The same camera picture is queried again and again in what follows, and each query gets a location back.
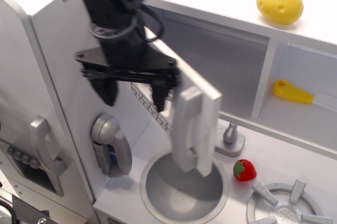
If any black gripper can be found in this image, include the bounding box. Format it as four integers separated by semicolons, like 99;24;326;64
75;30;180;112

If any red toy strawberry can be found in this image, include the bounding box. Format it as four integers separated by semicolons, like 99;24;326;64
233;159;257;182

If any yellow handled toy knife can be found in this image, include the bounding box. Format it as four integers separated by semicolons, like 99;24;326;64
272;79;336;111

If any white microwave door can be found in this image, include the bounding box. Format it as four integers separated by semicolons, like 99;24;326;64
131;40;222;177

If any grey toy faucet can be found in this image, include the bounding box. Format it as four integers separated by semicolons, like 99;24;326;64
215;123;245;158

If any yellow toy potato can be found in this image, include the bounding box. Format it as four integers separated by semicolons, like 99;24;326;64
256;0;304;24

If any grey toy wall phone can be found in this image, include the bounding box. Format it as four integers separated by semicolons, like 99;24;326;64
91;114;132;178

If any white toy kitchen unit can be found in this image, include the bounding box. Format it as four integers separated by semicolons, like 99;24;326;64
1;0;336;223

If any grey toy stove burner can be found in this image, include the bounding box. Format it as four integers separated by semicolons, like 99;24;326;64
246;179;333;223

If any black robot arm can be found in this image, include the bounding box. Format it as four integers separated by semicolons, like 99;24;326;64
76;0;180;112

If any grey toy sink bowl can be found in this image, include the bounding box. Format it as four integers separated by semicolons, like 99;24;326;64
140;150;229;223

